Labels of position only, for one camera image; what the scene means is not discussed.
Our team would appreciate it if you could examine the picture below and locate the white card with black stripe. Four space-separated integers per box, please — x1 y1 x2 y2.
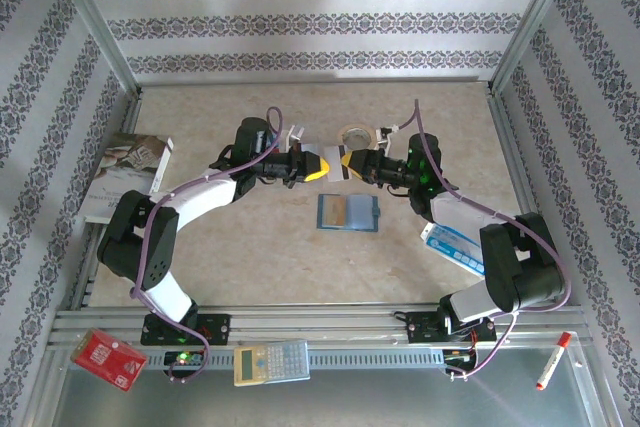
324 145 348 184

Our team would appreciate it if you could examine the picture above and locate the blue leather card holder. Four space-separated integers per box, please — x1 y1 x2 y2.
316 192 382 233

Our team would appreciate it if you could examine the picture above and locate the brown credit card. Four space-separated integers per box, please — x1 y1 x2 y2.
323 198 348 228

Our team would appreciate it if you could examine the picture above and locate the beige masking tape roll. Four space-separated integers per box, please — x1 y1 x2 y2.
336 122 379 152

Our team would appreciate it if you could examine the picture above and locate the white blue carton box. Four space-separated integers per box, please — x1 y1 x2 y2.
419 221 487 277

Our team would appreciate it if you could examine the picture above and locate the white paperback book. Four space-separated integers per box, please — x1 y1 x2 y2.
82 133 175 225

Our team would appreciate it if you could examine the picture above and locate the beige grey calculator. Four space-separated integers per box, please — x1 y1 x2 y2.
233 339 311 387

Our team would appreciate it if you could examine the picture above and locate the grey sheet metal tray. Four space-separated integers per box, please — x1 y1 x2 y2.
47 346 611 427

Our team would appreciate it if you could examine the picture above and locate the red white marker pen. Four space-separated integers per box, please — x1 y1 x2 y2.
535 331 572 391

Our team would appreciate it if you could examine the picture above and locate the red cardboard box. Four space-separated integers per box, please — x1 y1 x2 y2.
69 327 149 392

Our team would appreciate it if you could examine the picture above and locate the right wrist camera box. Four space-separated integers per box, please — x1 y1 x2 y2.
374 125 401 151

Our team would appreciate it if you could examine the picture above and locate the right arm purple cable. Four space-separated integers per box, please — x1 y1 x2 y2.
389 99 572 382

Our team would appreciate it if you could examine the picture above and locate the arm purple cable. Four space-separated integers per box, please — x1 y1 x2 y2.
389 99 572 382
129 106 286 384

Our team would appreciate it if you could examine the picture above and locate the aluminium back rail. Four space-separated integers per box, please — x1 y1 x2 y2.
137 75 494 88

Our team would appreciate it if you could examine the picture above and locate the right aluminium side rail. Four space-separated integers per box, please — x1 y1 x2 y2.
487 89 569 306

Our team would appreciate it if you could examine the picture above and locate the aluminium side rail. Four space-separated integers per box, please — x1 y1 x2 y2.
487 89 569 306
69 91 144 311

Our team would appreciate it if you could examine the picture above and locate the left aluminium side rail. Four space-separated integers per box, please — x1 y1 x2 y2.
69 91 144 311

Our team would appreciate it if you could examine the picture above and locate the aluminium mounting rail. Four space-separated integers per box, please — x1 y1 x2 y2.
48 302 587 349

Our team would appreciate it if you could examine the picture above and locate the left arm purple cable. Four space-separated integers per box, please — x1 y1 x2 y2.
129 106 286 384

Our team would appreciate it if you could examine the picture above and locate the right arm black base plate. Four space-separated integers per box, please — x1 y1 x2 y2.
405 309 498 346

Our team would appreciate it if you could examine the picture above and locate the right aluminium frame post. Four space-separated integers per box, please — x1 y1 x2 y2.
488 0 585 98

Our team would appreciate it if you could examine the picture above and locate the aluminium frame post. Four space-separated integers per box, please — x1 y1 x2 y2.
42 0 144 98
488 0 585 98

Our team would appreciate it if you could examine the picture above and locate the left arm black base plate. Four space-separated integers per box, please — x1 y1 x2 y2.
140 313 232 347

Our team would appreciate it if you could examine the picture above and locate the grey slotted cable duct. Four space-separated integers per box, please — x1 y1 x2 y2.
147 349 451 372

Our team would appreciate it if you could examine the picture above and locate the left aluminium frame post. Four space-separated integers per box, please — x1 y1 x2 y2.
42 0 144 98

